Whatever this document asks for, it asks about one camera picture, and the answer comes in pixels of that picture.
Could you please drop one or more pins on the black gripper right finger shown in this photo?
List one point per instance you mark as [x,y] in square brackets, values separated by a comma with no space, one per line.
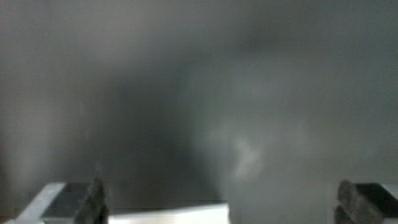
[366,203]

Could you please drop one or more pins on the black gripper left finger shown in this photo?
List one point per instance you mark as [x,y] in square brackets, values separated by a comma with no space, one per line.
[68,203]

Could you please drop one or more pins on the white drawer tray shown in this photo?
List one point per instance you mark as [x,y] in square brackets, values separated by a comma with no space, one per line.
[214,101]

